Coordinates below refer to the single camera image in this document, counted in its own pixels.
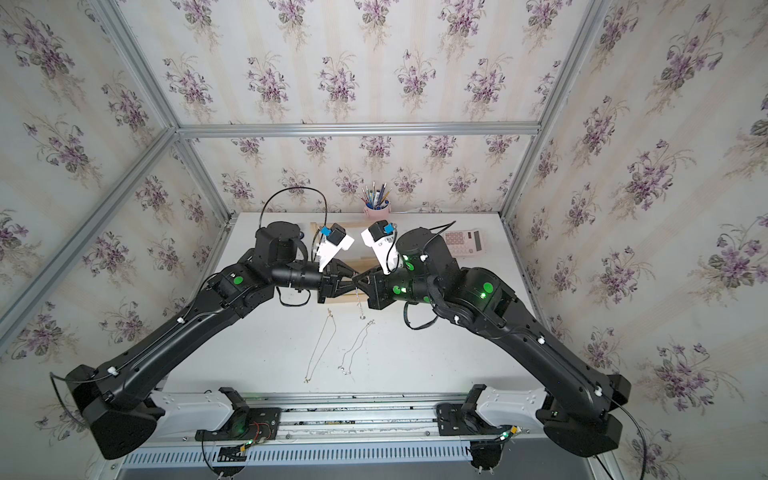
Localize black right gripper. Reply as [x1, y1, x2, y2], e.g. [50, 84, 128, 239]
[350, 260, 447, 314]

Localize long gold necklace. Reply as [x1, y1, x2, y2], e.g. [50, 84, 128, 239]
[303, 308, 338, 384]

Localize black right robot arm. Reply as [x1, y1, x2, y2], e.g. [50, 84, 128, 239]
[354, 221, 631, 457]

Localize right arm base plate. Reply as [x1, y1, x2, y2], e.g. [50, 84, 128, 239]
[435, 403, 520, 439]

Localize pink pen holder cup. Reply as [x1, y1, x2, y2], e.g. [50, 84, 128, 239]
[363, 204, 391, 221]

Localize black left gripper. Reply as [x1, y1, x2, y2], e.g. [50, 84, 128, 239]
[270, 258, 359, 305]

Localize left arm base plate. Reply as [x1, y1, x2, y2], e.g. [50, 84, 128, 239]
[195, 408, 282, 443]

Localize pens in pink cup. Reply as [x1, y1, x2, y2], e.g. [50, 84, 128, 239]
[361, 183, 390, 211]

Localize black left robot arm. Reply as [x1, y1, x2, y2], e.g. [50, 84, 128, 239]
[63, 221, 355, 460]

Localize pink calculator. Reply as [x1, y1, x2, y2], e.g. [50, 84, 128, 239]
[442, 230, 484, 258]

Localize aluminium mounting rail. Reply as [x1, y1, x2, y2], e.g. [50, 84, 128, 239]
[109, 392, 559, 477]

